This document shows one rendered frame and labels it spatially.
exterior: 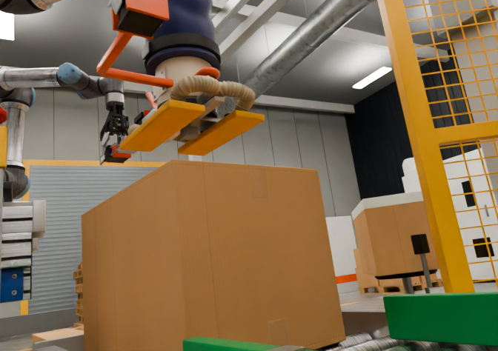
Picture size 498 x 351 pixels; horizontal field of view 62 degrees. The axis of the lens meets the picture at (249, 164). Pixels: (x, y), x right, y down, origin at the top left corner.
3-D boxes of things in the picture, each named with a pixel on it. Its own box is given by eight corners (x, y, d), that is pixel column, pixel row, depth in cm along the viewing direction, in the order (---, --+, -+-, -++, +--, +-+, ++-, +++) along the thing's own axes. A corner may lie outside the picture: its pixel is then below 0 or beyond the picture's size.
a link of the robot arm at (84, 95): (70, 76, 170) (93, 70, 168) (86, 87, 181) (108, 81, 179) (70, 93, 169) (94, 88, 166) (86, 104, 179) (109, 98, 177)
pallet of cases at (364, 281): (442, 286, 788) (431, 238, 810) (405, 293, 738) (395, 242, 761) (394, 287, 889) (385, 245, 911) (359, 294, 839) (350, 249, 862)
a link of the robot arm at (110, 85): (108, 78, 180) (126, 74, 178) (109, 101, 177) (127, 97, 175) (98, 70, 172) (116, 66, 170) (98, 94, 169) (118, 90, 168)
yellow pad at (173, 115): (206, 111, 103) (204, 93, 104) (169, 106, 97) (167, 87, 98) (150, 152, 129) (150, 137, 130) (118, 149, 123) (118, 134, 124)
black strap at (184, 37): (235, 55, 122) (233, 43, 123) (162, 36, 108) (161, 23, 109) (198, 87, 139) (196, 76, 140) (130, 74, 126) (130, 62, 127)
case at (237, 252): (347, 340, 93) (318, 168, 103) (190, 389, 69) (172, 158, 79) (207, 331, 138) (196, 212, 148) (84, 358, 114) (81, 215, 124)
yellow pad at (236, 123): (265, 120, 114) (263, 104, 115) (236, 115, 108) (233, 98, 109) (204, 156, 140) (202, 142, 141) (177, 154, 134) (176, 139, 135)
